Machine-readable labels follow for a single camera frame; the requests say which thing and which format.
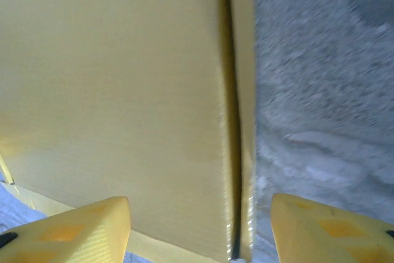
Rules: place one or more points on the yellow white paper box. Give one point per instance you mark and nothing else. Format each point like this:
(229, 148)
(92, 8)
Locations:
(123, 90)

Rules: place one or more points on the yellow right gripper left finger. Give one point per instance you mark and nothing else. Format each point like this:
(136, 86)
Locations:
(77, 232)

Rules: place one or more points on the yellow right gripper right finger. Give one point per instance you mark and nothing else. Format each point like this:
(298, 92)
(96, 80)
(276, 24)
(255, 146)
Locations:
(323, 232)

